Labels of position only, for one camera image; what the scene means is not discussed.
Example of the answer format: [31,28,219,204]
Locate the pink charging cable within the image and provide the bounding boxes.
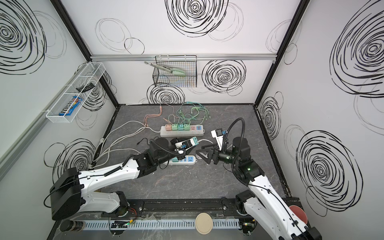
[143,104,176,127]

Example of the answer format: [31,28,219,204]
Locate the black cylindrical jar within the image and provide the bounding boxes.
[60,220,86,232]

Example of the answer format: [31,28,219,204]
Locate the pink plastic cup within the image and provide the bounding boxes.
[289,205,308,224]

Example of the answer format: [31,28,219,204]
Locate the black wire wall basket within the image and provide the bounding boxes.
[150,55,198,88]

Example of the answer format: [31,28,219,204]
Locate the white blue power strip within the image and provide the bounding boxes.
[169,155,197,165]

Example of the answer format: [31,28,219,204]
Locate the dark teal charger plug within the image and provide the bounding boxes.
[189,137,199,146]

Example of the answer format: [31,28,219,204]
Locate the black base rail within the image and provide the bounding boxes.
[61,197,301,215]

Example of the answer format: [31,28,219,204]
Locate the black remote control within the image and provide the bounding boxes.
[76,83,95,93]

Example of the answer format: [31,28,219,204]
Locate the beige round lid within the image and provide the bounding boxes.
[195,213,214,235]

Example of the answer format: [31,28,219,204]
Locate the white multicolour power strip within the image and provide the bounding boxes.
[160,125,205,138]

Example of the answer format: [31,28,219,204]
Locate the light green charging cable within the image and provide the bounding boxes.
[166,104,212,126]

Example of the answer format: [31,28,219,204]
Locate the white wire wall shelf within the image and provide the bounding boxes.
[46,63,106,124]

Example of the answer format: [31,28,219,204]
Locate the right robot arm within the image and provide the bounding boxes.
[197,129,322,240]

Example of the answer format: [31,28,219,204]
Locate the green kitchen tongs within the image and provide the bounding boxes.
[144,62,186,76]

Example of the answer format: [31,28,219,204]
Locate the white slotted cable duct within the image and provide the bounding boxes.
[82,218,241,231]

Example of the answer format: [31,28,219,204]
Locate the blue candy packet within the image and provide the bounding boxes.
[59,96,83,116]

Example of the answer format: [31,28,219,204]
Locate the teal charging cable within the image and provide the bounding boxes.
[178,101,208,125]

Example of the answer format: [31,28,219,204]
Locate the light green charger plug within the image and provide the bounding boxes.
[171,124,178,131]

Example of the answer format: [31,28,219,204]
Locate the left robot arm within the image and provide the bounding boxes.
[48,137,198,221]

